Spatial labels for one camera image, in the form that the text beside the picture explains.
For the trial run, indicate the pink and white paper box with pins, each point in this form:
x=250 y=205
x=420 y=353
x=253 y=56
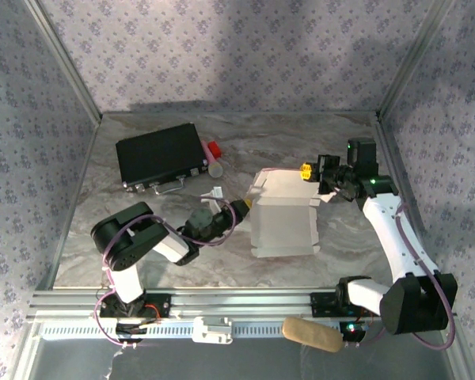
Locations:
x=281 y=225

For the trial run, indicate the aluminium side floor rail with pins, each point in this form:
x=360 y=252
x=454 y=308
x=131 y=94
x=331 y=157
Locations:
x=74 y=198
x=383 y=134

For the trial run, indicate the aluminium corner post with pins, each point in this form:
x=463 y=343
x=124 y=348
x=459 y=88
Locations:
x=63 y=59
x=413 y=59

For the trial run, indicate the pink toy microphone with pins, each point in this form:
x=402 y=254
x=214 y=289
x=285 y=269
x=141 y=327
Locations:
x=215 y=169

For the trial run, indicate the aluminium rear floor rail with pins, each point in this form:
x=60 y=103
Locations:
x=241 y=113

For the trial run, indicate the tan foam roll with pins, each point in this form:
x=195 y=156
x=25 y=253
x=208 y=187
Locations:
x=312 y=334

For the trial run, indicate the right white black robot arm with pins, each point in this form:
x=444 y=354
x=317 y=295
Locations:
x=396 y=237

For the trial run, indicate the small circuit board with LED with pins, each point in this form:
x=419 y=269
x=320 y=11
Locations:
x=352 y=332

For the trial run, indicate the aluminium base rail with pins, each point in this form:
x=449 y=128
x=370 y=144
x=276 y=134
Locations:
x=241 y=302

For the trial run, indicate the white plastic clip bracket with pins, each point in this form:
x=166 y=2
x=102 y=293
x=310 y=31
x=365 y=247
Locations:
x=211 y=334

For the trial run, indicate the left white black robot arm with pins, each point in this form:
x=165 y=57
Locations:
x=122 y=281

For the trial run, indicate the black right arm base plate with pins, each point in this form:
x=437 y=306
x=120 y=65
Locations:
x=320 y=306

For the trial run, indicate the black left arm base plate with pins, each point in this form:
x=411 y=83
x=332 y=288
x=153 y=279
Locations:
x=162 y=306

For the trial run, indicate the red plastic block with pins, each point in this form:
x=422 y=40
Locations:
x=215 y=148

